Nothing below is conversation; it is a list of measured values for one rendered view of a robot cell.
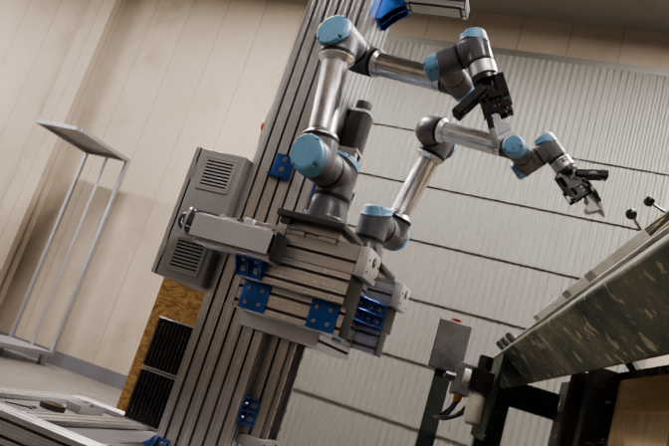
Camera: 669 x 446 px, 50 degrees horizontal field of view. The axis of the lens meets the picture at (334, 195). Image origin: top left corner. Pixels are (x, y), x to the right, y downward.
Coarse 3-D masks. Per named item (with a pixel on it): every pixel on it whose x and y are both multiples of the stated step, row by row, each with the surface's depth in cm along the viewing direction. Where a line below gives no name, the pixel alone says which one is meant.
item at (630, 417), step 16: (624, 384) 161; (640, 384) 149; (656, 384) 139; (624, 400) 158; (640, 400) 146; (656, 400) 136; (624, 416) 156; (640, 416) 145; (656, 416) 135; (624, 432) 153; (640, 432) 142; (656, 432) 133
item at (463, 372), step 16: (464, 368) 210; (480, 368) 197; (496, 368) 205; (464, 384) 198; (480, 384) 195; (496, 384) 193; (480, 400) 194; (448, 416) 206; (464, 416) 195; (480, 416) 194; (480, 432) 201
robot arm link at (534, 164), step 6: (534, 150) 260; (534, 156) 258; (540, 156) 259; (528, 162) 255; (534, 162) 258; (540, 162) 259; (516, 168) 261; (522, 168) 259; (528, 168) 259; (534, 168) 260; (516, 174) 261; (522, 174) 261; (528, 174) 262
